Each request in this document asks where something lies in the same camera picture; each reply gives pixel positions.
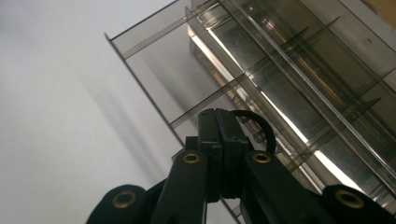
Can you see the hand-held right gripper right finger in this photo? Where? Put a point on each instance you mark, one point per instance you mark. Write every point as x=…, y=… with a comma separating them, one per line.
x=232, y=155

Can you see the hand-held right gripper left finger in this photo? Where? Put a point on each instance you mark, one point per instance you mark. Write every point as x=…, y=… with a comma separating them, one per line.
x=210, y=146

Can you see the clear plastic compartment organizer box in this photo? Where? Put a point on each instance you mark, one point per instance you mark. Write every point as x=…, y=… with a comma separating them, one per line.
x=149, y=71

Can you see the smoky clear drawer organizer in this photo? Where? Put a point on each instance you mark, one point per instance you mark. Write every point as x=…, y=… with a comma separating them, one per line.
x=311, y=77

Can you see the white table board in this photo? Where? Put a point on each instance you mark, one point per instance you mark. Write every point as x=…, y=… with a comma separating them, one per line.
x=46, y=109

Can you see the light wooden table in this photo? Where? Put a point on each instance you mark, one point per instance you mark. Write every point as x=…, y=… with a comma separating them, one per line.
x=386, y=9

